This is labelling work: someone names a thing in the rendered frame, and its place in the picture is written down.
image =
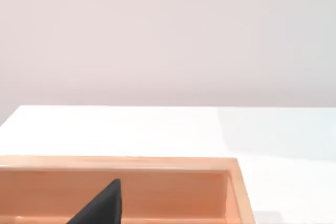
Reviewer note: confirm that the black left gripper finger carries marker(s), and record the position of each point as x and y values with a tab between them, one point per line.
107	205

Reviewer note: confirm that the shallow salmon-coloured box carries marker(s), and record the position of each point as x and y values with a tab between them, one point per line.
170	190

